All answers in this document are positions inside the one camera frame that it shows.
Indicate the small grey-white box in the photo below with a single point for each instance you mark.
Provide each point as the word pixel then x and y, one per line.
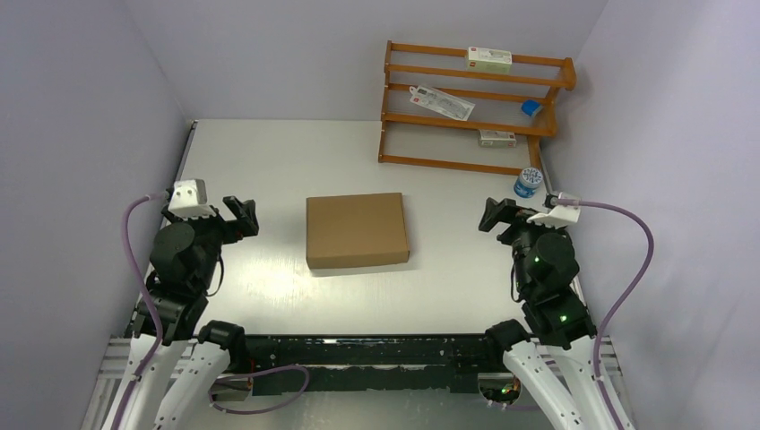
pixel 497 139

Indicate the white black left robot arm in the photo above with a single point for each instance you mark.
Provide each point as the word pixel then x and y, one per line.
pixel 163 325

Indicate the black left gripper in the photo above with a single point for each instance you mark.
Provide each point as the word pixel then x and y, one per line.
pixel 244 211

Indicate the blue white round jar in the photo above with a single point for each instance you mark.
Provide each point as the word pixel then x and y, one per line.
pixel 528 182

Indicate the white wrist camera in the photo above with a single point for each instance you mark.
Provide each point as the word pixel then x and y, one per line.
pixel 563 211
pixel 189 200

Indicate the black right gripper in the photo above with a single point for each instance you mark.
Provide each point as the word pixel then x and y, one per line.
pixel 507 210

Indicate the orange wooden shelf rack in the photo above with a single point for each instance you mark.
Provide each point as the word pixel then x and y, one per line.
pixel 412 135

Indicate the small blue block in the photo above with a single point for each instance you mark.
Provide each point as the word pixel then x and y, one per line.
pixel 531 107

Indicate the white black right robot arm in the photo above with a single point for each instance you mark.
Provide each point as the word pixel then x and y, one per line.
pixel 555 352

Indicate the flat white packet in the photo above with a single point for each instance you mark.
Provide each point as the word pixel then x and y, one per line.
pixel 441 103

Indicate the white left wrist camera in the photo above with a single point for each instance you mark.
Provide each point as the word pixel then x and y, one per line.
pixel 189 200

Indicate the green white box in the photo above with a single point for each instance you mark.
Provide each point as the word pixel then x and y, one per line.
pixel 488 60

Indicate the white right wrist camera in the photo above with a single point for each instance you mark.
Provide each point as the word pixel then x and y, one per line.
pixel 563 211

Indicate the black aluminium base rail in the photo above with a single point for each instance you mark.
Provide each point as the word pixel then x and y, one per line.
pixel 390 362

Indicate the brown cardboard box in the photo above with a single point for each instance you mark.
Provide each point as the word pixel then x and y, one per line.
pixel 356 231

